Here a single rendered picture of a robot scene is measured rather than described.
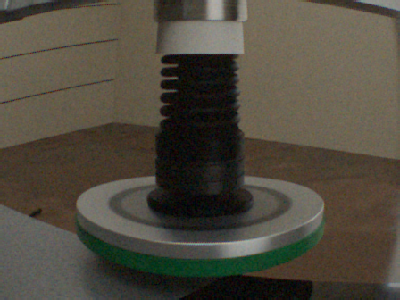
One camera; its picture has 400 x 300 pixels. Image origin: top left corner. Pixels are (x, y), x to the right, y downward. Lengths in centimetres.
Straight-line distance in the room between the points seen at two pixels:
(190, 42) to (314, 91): 525
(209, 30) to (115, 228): 16
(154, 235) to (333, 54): 518
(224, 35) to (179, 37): 3
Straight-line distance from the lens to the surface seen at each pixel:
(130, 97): 701
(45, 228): 64
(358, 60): 547
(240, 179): 51
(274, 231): 45
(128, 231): 45
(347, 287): 48
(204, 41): 48
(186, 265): 43
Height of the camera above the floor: 102
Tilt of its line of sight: 11 degrees down
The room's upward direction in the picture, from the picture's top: straight up
